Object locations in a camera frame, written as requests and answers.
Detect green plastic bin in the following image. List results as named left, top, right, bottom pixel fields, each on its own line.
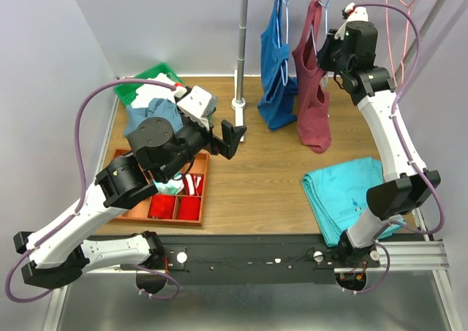
left=114, top=63, right=184, bottom=106

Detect wooden compartment tray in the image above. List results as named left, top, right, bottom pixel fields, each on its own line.
left=113, top=151, right=210, bottom=227

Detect maroon tank top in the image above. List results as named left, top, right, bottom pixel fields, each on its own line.
left=292, top=0, right=331, bottom=154

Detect blue tank top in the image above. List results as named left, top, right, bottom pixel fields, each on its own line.
left=257, top=0, right=298, bottom=131

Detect mint green white socks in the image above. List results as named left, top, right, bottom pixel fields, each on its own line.
left=154, top=175, right=184, bottom=195

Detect grey blue cloth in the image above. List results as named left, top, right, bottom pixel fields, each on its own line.
left=124, top=99, right=183, bottom=137

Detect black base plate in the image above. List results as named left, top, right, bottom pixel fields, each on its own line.
left=87, top=232, right=381, bottom=286

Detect grey rack pole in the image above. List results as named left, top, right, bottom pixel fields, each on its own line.
left=231, top=0, right=249, bottom=110
left=395, top=0, right=447, bottom=79

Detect purple cable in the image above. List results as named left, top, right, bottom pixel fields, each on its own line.
left=341, top=2, right=445, bottom=295
left=6, top=81, right=184, bottom=303

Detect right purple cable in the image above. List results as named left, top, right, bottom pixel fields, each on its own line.
left=341, top=2, right=445, bottom=295

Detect aluminium frame rail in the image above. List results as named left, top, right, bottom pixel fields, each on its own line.
left=382, top=241, right=450, bottom=271

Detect pink wire hanger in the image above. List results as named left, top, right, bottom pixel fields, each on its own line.
left=385, top=0, right=420, bottom=87

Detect right grey rack pole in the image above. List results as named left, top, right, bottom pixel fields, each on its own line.
left=395, top=0, right=447, bottom=79

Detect left grey rack pole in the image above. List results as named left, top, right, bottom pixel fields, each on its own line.
left=231, top=0, right=249, bottom=110

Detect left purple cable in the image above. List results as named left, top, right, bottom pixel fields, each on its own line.
left=6, top=81, right=184, bottom=303

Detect red white striped socks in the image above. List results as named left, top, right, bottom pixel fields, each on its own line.
left=183, top=174, right=204, bottom=196

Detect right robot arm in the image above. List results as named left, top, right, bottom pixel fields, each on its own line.
left=317, top=3, right=441, bottom=267

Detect white cloth in bin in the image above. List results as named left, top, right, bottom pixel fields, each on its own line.
left=130, top=73, right=187, bottom=108

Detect left white rack foot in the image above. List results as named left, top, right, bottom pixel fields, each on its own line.
left=231, top=63, right=246, bottom=126

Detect turquoise folded shorts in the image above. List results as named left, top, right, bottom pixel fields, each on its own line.
left=301, top=157, right=383, bottom=247

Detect light blue wire hanger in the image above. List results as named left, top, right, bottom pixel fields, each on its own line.
left=309, top=0, right=337, bottom=91

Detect red cloth in tray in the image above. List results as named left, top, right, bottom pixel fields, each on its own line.
left=148, top=194, right=176, bottom=219
left=177, top=197, right=201, bottom=221

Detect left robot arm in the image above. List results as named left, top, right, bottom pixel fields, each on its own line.
left=14, top=97, right=247, bottom=290

